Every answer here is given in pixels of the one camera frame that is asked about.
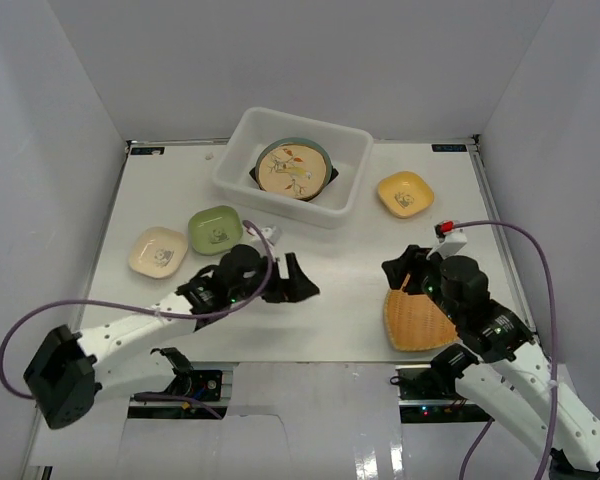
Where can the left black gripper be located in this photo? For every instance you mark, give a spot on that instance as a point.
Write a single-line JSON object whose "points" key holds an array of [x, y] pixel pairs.
{"points": [[283, 277]]}

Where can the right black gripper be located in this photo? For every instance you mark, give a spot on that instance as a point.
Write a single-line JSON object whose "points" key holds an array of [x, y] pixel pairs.
{"points": [[412, 262]]}

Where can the woven bamboo basket plate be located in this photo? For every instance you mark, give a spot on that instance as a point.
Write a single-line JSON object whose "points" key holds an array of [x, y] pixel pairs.
{"points": [[414, 324]]}

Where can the beige bird painted plate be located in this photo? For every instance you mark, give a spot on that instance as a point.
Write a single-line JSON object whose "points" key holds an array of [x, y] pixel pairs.
{"points": [[292, 169]]}

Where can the black square amber plate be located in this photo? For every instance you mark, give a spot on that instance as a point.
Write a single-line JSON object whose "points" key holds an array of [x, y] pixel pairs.
{"points": [[334, 174]]}

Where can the blue-grey round plate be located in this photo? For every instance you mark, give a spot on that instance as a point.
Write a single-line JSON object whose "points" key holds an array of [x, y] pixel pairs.
{"points": [[325, 152]]}

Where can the cream panda dish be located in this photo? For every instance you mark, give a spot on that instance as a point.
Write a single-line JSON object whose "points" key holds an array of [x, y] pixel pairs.
{"points": [[158, 253]]}

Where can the right arm base board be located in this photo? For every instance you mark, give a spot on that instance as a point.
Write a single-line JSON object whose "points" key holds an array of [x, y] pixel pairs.
{"points": [[423, 400]]}

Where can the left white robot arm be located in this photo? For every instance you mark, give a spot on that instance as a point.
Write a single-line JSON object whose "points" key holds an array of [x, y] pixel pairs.
{"points": [[71, 371]]}

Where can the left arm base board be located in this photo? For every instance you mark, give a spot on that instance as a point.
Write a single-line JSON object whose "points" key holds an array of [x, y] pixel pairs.
{"points": [[199, 395]]}

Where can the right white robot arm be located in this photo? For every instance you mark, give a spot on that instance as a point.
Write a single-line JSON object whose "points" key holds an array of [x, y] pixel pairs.
{"points": [[498, 365]]}

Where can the white plastic bin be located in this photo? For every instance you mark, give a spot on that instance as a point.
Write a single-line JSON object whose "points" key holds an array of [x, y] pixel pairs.
{"points": [[293, 157]]}

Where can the yellow panda dish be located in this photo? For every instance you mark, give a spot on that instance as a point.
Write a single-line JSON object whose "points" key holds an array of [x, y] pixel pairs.
{"points": [[405, 194]]}

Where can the green panda dish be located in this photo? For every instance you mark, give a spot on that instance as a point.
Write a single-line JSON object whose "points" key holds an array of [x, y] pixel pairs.
{"points": [[215, 230]]}

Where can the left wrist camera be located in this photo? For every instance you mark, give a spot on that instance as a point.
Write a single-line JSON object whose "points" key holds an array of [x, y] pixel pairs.
{"points": [[272, 234]]}

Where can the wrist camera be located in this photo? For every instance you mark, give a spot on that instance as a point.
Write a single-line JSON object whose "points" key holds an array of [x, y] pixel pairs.
{"points": [[451, 239], [272, 234]]}

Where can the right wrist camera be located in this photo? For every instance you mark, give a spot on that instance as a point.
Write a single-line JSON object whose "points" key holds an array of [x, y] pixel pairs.
{"points": [[451, 239]]}

